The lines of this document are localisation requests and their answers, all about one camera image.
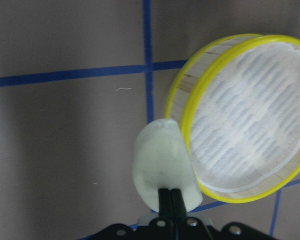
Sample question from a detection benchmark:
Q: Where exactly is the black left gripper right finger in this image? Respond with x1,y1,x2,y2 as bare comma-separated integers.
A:
170,188,187,219

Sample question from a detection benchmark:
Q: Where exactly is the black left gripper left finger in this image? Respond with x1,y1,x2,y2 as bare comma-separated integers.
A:
158,188,171,218

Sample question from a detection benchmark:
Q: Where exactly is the yellow rimmed bamboo steamer tray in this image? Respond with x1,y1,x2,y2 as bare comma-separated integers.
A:
164,33,300,204

